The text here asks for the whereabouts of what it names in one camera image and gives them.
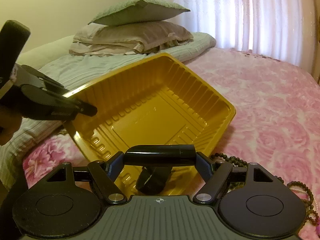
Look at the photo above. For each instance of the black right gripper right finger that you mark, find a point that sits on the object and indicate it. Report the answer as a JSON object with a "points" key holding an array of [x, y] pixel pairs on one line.
{"points": [[214, 176]]}

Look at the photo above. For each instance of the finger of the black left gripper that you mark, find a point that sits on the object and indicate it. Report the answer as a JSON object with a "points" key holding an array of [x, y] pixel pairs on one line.
{"points": [[42, 104]]}

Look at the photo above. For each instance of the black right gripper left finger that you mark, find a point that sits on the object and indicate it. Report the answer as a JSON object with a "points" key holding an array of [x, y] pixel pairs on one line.
{"points": [[103, 177]]}

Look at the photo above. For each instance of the yellow plastic tray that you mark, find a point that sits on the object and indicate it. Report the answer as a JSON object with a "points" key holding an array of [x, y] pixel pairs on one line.
{"points": [[155, 101]]}

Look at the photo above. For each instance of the grey folded quilt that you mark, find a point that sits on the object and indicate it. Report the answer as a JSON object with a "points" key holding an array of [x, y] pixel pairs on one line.
{"points": [[72, 72]]}

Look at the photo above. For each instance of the mauve lower pillow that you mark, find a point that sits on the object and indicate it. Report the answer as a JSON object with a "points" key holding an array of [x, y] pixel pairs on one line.
{"points": [[137, 38]]}

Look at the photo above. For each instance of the pink floral bedspread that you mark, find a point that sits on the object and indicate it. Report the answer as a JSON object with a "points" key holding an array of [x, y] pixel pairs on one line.
{"points": [[276, 121]]}

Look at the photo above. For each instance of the green top pillow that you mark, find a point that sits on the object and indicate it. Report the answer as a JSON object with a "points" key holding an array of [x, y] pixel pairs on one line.
{"points": [[138, 11]]}

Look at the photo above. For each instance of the white sheer curtain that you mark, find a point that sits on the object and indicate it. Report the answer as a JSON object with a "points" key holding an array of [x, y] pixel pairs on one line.
{"points": [[281, 29]]}

